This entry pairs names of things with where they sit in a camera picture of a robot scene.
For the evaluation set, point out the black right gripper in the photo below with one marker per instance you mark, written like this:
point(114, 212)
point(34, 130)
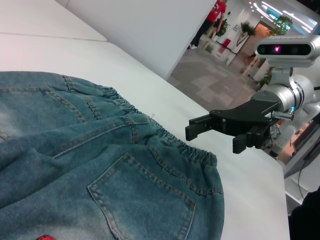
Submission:
point(245, 117)

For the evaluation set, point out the blue denim shorts with print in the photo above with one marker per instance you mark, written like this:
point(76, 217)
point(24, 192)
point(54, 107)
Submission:
point(105, 180)

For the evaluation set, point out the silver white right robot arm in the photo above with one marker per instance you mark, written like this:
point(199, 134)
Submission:
point(287, 95)

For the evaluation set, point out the red sign stand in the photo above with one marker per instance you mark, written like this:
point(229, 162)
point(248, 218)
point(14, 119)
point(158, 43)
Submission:
point(226, 46)

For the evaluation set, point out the person in dark top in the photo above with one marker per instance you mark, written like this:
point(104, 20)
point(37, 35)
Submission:
point(217, 27)

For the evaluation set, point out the dark spiky potted plant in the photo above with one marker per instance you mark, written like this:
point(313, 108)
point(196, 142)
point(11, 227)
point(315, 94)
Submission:
point(246, 31)

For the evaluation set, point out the black bulky object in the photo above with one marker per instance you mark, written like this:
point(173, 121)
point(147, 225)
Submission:
point(307, 217)

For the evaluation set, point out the person in red shirt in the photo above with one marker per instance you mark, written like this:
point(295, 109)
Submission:
point(212, 15)

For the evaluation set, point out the large green potted plant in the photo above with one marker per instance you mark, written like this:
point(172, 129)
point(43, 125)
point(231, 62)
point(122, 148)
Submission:
point(283, 23)

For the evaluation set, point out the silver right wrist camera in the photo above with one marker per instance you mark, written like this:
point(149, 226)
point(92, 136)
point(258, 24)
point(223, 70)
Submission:
point(285, 50)

